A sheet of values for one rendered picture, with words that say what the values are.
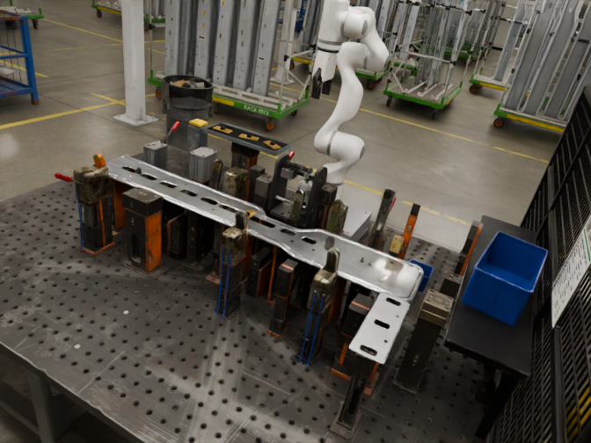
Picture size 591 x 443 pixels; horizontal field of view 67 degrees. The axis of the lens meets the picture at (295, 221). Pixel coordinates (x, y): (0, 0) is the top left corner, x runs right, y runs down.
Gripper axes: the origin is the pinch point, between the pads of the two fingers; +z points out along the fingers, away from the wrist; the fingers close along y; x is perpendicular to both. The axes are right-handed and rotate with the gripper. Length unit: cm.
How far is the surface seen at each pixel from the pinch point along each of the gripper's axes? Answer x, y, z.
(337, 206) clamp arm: 18.2, 10.2, 35.8
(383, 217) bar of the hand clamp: 36, 10, 34
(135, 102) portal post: -308, -224, 120
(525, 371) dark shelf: 88, 49, 42
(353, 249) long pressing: 30, 20, 45
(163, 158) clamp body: -67, 7, 44
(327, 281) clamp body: 32, 49, 40
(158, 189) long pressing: -48, 31, 45
